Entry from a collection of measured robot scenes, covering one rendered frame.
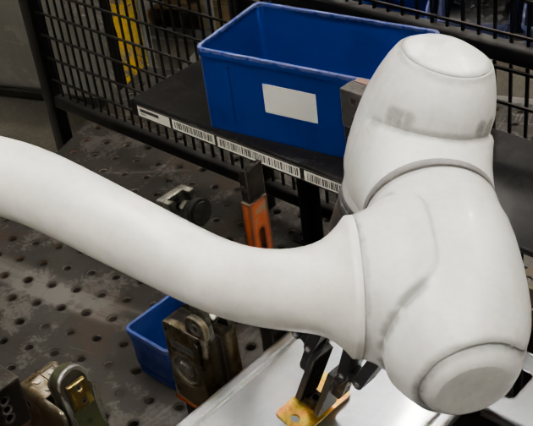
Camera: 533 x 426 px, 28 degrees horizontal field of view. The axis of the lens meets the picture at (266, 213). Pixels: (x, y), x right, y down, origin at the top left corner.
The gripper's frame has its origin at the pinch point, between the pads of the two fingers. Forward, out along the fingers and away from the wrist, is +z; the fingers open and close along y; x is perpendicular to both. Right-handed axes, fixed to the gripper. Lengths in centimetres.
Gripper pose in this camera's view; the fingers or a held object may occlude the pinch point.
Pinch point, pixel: (322, 380)
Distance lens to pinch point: 109.0
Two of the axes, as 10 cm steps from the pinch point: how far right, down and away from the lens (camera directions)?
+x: 6.6, -4.3, 6.2
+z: -1.9, 7.0, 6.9
